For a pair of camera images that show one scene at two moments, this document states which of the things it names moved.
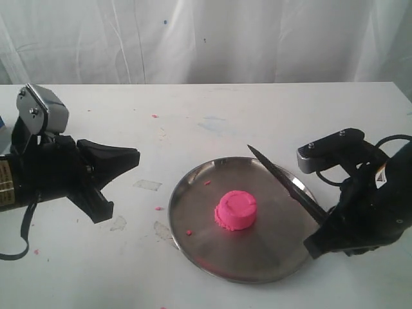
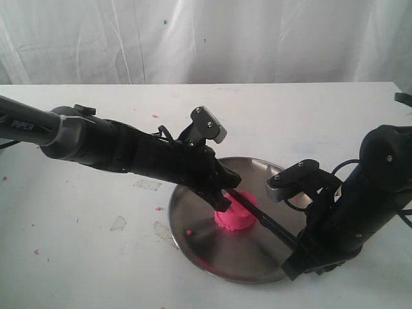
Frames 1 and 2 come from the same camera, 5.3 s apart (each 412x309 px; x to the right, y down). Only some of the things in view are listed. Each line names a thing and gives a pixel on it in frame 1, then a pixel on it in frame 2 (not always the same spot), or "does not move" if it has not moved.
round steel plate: [271, 249] does not move
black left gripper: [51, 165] → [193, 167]
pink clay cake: [235, 210] does not move
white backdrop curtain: [176, 42] does not move
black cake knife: [318, 214] → [266, 222]
